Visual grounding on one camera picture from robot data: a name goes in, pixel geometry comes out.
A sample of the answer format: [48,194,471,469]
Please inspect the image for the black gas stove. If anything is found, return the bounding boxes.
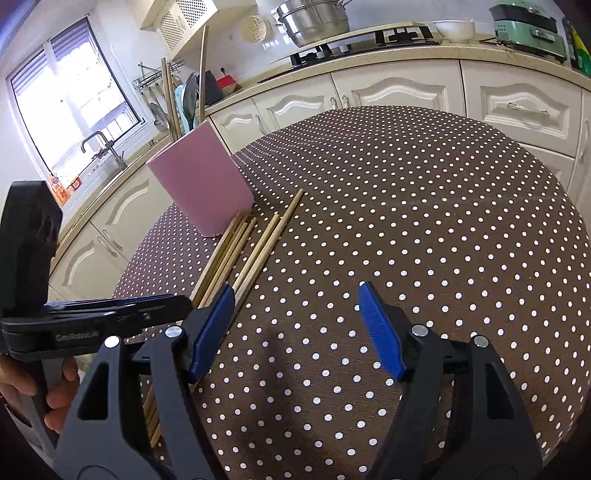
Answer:
[256,25,441,85]

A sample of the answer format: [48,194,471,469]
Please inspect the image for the round cream perforated plate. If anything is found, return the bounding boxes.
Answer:
[240,15,269,44]

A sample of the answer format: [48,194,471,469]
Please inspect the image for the person's left hand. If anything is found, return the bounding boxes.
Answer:
[0,357,80,435]

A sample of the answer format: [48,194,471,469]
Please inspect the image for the kitchen window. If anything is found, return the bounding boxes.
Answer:
[4,17,141,185]

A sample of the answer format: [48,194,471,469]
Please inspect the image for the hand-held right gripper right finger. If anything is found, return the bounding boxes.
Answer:
[358,281,544,480]

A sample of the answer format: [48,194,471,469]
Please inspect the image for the stainless steel steamer pot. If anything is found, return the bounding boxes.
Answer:
[272,0,354,48]

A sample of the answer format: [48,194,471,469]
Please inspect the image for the white ceramic bowl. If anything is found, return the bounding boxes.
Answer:
[433,20,476,41]

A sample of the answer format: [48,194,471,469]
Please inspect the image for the dark oil bottle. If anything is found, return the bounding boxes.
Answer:
[561,16,575,70]

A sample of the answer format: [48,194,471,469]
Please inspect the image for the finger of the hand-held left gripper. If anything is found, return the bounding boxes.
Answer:
[46,296,194,324]
[44,295,185,309]

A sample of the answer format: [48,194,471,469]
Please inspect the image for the brown polka dot tablecloth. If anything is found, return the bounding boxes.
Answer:
[113,105,587,480]

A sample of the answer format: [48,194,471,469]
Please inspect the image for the long wooden chopstick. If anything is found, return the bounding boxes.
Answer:
[160,58,176,141]
[166,74,181,139]
[198,25,209,125]

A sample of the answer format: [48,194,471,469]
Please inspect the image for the wall utensil rack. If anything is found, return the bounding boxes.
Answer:
[133,62,185,88]

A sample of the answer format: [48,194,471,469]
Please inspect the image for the green electric cooker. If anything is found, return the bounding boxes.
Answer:
[488,2,568,63]

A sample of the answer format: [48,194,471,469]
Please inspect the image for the narrow cream lattice cabinet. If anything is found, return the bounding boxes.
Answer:
[139,0,218,52]

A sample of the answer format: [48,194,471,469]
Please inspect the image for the bunch of wooden chopsticks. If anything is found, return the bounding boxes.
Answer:
[141,188,305,455]

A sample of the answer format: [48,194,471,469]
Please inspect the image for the metal faucet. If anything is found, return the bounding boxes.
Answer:
[81,130,127,171]

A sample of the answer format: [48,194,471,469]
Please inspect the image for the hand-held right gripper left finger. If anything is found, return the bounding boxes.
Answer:
[53,283,237,480]

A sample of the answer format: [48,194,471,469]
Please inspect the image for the pink cup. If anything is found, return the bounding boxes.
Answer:
[146,121,256,238]

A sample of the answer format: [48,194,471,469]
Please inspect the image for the orange bottle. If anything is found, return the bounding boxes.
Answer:
[48,173,70,206]

